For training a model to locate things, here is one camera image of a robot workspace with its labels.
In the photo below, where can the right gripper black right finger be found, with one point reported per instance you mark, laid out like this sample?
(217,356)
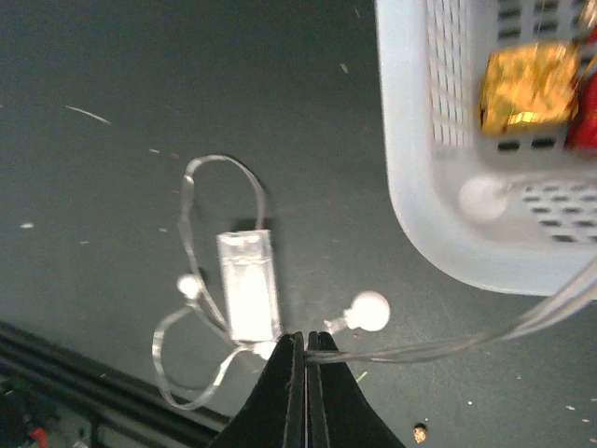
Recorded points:
(337,413)

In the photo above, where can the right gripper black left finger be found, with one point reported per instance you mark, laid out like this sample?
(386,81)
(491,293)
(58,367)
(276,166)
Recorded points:
(273,415)

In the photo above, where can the white plastic basket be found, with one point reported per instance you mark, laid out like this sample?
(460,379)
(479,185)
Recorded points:
(512,214)

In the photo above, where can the red foil star ornament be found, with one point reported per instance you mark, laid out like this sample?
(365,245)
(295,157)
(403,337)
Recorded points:
(581,135)

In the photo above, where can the gold gift box ornament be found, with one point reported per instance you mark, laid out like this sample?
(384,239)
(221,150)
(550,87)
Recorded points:
(527,86)

